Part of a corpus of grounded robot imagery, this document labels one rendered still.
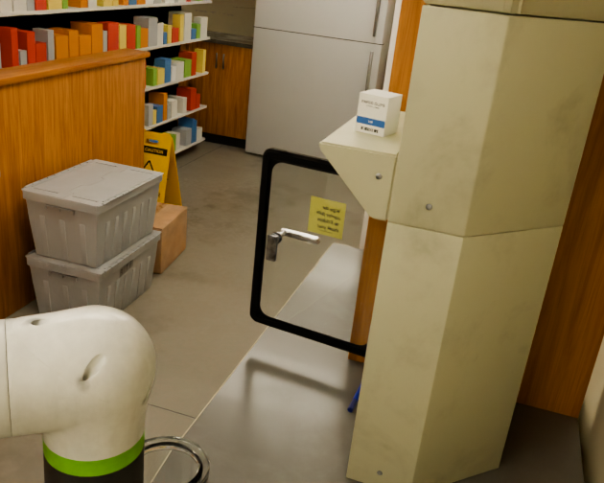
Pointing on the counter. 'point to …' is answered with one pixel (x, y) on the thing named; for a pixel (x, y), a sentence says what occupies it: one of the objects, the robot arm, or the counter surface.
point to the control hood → (365, 164)
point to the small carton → (378, 112)
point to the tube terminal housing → (472, 236)
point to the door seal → (261, 251)
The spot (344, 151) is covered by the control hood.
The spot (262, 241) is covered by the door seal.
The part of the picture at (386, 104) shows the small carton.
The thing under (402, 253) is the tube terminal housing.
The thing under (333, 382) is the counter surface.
